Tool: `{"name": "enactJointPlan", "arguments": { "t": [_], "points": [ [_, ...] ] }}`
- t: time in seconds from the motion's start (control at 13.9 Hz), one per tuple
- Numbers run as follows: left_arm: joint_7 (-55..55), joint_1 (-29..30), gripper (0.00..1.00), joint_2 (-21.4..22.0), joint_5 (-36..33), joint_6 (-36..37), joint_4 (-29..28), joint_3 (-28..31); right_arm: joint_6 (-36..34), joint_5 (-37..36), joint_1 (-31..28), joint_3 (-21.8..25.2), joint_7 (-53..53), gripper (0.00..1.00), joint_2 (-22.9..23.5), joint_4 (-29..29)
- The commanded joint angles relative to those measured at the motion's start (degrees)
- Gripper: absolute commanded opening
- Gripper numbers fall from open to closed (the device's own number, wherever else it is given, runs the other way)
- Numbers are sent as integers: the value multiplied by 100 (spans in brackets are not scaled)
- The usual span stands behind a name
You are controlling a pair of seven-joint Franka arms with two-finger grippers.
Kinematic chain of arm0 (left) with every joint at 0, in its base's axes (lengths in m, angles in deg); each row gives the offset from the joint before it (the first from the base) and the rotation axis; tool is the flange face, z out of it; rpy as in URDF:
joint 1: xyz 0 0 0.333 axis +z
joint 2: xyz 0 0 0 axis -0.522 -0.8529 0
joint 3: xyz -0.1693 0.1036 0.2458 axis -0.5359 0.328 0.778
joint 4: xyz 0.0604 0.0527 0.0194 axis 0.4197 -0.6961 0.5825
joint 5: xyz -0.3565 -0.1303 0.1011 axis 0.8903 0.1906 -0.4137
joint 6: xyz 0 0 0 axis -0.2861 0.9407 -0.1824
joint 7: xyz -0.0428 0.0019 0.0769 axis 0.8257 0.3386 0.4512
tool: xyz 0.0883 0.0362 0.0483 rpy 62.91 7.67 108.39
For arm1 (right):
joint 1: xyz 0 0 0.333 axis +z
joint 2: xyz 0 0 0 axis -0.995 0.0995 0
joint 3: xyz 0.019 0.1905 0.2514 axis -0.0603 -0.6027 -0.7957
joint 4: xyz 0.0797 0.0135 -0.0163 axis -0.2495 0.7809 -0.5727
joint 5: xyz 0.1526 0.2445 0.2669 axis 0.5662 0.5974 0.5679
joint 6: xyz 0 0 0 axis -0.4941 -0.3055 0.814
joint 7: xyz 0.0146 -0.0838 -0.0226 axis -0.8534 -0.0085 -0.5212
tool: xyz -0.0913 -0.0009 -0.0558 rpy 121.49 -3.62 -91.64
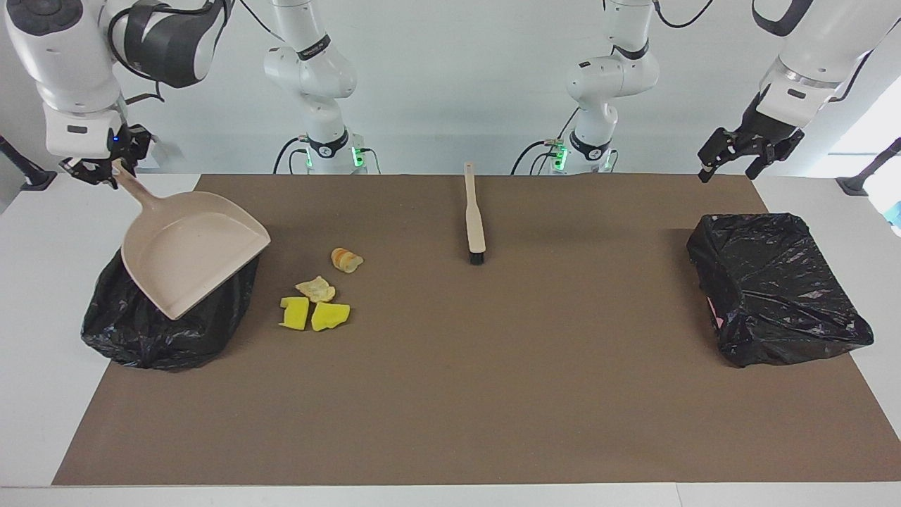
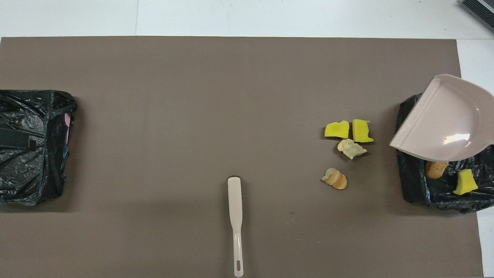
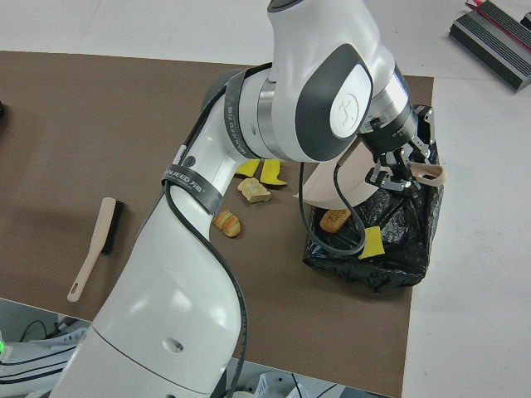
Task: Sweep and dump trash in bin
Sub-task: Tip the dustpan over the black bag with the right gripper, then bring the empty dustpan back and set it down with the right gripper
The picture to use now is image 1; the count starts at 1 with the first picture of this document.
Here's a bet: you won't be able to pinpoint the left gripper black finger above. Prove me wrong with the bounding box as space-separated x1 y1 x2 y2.
697 127 738 184
745 130 805 180

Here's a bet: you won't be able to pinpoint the beige plastic dustpan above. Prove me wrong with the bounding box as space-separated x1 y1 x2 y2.
113 161 272 321

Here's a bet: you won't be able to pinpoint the yellow sponge piece rectangular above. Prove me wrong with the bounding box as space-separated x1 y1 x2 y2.
279 296 310 330

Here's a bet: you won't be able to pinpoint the pale pastry piece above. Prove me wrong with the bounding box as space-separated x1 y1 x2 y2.
296 276 336 303

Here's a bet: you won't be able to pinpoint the small striped croissant piece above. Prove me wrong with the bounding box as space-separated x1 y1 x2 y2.
331 247 365 275

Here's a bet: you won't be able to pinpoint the beige brush black bristles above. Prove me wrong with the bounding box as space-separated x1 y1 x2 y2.
464 162 486 265

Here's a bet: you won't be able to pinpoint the yellow sponge piece wavy edge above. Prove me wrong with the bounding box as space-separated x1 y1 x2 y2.
311 302 351 332

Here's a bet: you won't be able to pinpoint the pink bin with black bag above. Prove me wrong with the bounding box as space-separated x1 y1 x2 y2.
686 213 875 368

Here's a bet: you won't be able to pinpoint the black bag lined bin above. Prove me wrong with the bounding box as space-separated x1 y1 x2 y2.
81 246 261 372

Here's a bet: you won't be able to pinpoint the black stand foot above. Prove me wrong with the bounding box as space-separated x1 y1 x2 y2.
0 134 57 191
836 137 901 196

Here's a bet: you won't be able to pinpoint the brown table mat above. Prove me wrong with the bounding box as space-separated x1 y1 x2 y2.
53 174 901 487

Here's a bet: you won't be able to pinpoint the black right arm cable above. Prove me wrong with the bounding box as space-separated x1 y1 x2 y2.
106 0 282 106

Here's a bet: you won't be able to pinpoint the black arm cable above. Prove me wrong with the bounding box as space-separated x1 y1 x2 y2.
653 0 874 103
106 0 282 106

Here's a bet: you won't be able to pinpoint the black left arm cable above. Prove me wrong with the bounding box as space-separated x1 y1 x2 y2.
653 0 874 103

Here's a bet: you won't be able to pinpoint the black right base cable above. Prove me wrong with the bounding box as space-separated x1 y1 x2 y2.
273 137 310 175

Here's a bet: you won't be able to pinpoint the black base cable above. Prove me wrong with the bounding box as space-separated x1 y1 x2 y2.
273 137 310 175
512 139 567 175

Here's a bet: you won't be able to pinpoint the black left base cable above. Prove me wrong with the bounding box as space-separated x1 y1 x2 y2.
512 139 567 175

